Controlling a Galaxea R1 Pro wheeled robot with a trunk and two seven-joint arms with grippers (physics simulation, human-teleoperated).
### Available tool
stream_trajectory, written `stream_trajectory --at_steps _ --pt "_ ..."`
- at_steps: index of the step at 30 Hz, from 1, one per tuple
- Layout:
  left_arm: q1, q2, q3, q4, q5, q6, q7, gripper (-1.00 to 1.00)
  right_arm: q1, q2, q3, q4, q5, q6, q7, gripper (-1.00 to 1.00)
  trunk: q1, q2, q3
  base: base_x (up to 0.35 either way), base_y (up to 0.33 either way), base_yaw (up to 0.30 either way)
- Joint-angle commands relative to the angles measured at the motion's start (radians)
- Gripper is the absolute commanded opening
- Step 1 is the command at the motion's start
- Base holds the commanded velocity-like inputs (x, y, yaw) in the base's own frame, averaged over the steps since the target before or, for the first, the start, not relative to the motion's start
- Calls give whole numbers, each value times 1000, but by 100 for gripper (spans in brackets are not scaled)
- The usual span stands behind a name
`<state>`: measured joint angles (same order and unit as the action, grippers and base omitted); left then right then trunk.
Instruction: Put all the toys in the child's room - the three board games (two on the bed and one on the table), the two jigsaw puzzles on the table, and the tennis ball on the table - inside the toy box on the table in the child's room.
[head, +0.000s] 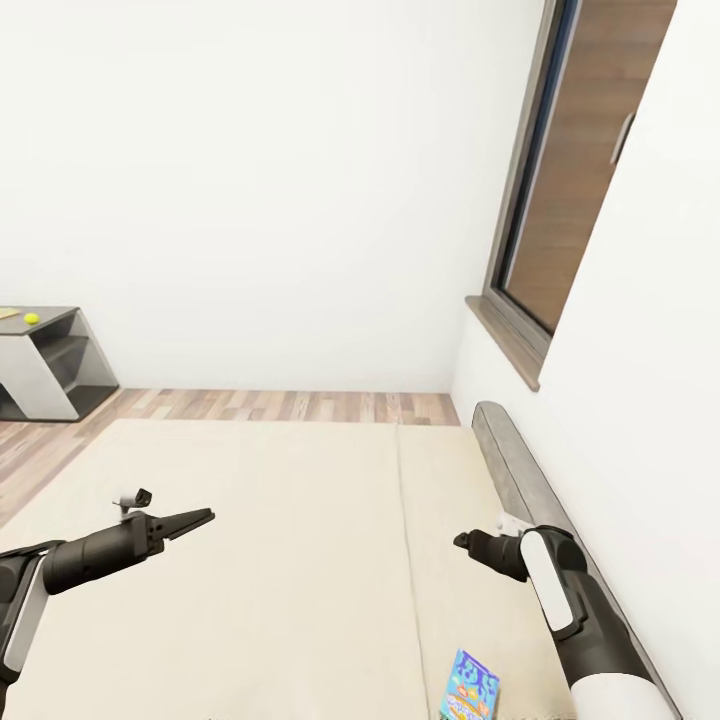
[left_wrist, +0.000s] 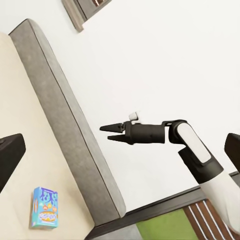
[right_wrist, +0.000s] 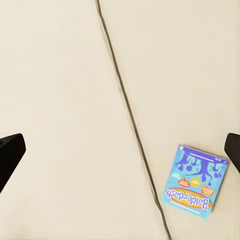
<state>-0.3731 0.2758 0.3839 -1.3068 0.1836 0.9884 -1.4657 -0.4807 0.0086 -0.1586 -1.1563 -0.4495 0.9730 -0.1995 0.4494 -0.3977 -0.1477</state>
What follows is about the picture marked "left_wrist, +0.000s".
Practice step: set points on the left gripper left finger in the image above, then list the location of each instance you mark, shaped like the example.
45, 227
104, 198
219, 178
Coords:
12, 150

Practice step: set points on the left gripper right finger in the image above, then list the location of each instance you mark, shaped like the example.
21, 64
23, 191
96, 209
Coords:
232, 149

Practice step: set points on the fixed window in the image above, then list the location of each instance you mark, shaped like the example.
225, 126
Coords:
81, 11

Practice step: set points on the door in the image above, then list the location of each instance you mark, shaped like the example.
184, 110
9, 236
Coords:
187, 215

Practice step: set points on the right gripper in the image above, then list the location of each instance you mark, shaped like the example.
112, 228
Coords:
130, 133

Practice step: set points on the bed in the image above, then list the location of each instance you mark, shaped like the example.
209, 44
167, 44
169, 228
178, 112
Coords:
62, 153

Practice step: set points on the board game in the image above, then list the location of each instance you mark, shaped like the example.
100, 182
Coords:
45, 208

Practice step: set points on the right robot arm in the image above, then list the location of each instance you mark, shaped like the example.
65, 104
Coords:
219, 187

